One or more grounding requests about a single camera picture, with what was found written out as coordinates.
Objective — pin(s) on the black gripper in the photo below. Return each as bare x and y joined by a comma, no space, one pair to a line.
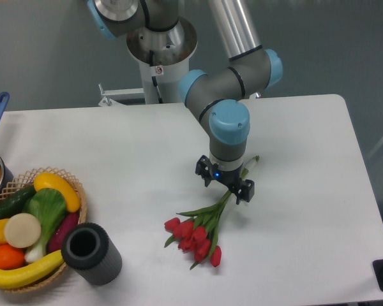
242,189

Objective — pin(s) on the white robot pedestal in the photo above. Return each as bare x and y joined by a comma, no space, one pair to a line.
163,59

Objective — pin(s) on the beige round disc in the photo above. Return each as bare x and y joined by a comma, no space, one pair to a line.
22,230

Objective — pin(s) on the woven wicker basket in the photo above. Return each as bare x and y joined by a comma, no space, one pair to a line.
26,180

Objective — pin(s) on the green bok choy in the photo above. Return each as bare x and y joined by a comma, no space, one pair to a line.
49,207

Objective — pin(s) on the red tulip bouquet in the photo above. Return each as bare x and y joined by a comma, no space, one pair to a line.
199,233

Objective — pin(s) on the orange fruit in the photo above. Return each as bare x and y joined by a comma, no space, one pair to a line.
11,257

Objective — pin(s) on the dark grey ribbed vase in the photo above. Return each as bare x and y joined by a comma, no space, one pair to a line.
88,250

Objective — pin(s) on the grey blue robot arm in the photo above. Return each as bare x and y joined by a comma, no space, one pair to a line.
215,101

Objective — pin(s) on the yellow banana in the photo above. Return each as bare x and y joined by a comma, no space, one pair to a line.
35,272

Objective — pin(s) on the purple sweet potato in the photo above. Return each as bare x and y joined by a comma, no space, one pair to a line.
56,240

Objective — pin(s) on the green cucumber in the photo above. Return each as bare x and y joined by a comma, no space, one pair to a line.
15,202

